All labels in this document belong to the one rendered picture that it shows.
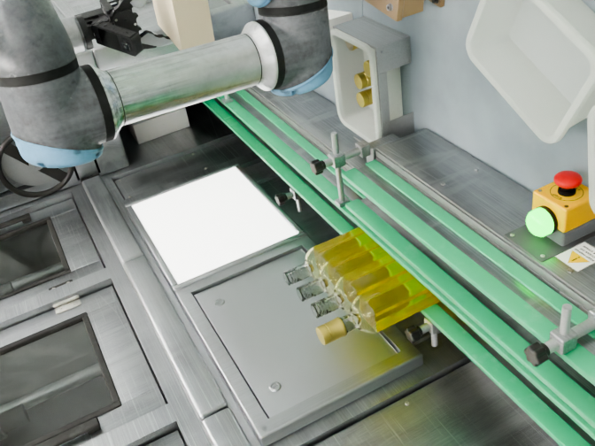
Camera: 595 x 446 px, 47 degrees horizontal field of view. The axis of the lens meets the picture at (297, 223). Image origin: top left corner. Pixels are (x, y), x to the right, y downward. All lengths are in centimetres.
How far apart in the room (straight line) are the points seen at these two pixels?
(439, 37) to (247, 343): 69
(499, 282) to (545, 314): 9
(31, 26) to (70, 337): 82
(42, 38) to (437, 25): 69
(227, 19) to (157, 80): 106
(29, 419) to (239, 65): 82
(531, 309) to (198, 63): 61
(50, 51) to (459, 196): 69
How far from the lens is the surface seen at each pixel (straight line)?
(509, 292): 105
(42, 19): 101
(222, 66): 109
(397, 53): 139
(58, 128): 101
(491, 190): 123
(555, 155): 116
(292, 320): 141
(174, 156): 215
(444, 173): 128
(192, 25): 149
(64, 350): 159
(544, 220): 108
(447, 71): 132
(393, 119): 144
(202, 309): 149
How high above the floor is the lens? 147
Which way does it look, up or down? 17 degrees down
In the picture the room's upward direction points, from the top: 113 degrees counter-clockwise
